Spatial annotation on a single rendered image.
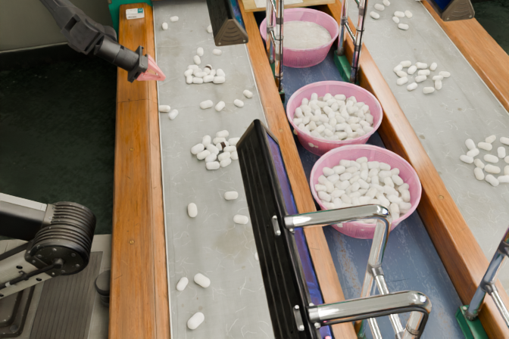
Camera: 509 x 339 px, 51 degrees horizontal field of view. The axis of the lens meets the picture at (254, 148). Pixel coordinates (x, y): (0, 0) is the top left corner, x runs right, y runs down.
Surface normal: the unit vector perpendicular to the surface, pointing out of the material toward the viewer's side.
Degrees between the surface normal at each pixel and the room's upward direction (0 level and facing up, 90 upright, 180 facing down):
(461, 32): 0
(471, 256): 0
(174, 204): 0
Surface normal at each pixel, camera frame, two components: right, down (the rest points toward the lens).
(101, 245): -0.02, -0.73
